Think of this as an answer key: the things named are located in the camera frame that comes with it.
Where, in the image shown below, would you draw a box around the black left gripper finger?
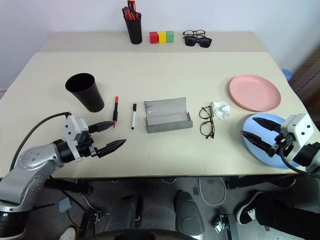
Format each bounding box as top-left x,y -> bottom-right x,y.
88,120 -> 118,134
95,139 -> 127,159

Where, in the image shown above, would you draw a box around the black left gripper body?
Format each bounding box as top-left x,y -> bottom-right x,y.
76,134 -> 100,159

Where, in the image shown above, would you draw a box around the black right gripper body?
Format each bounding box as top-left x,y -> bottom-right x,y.
266,133 -> 295,158

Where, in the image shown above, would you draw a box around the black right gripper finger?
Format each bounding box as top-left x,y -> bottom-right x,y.
240,129 -> 273,154
252,117 -> 285,133

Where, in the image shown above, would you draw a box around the light blue plastic plate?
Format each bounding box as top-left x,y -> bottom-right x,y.
242,112 -> 306,171

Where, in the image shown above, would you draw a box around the black marker with red cap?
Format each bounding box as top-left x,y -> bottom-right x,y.
112,96 -> 120,129

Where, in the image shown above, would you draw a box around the white marker with black cap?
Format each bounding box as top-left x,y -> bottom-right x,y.
130,102 -> 138,131

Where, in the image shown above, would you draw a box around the empty black plastic cup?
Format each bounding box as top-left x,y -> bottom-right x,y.
64,72 -> 105,114

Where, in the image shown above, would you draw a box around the pink plastic plate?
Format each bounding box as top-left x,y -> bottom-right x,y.
229,73 -> 282,113

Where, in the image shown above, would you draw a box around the crumpled white tissue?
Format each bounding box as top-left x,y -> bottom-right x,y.
211,100 -> 231,121

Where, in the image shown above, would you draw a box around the thin black-framed clear glasses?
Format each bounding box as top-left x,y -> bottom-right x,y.
198,105 -> 216,140

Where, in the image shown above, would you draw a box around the open grey glasses case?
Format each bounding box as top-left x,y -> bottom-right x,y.
143,97 -> 194,134

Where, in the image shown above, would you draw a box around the small grey floor box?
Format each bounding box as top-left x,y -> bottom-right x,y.
58,197 -> 74,214

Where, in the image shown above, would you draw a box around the brown wooden cabinet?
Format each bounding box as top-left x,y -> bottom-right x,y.
290,48 -> 320,107

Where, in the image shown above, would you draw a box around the black white sneaker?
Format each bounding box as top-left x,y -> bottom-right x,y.
235,190 -> 265,226

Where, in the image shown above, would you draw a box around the person's black trouser leg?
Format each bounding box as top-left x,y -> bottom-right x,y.
254,196 -> 320,236

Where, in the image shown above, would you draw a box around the metal caster wheel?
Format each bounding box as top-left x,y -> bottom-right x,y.
213,213 -> 239,240

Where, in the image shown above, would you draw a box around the black pen holder cup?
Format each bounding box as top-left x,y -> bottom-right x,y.
124,11 -> 144,46

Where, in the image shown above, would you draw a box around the red block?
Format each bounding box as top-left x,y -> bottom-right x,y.
149,31 -> 160,45

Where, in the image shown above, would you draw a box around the black sunglasses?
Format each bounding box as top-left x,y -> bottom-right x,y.
183,36 -> 213,49

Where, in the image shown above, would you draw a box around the brown-framed clear glasses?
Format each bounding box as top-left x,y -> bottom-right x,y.
182,29 -> 207,39

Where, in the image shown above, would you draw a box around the tall red black marker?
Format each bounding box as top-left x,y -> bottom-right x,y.
127,0 -> 137,20

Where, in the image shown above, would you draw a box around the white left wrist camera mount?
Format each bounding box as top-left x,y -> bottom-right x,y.
63,112 -> 90,161

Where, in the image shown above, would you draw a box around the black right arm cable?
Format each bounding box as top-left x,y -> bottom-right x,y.
279,145 -> 320,179

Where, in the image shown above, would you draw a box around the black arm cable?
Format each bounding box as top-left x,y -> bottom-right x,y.
9,111 -> 71,173
279,145 -> 320,179

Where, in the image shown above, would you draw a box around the black table frame bar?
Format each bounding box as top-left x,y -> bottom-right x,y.
226,174 -> 297,190
44,177 -> 94,196

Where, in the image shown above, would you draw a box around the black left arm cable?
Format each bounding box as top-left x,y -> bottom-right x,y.
9,111 -> 71,173

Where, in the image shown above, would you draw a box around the white floor cable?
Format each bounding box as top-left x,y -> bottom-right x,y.
198,176 -> 227,206

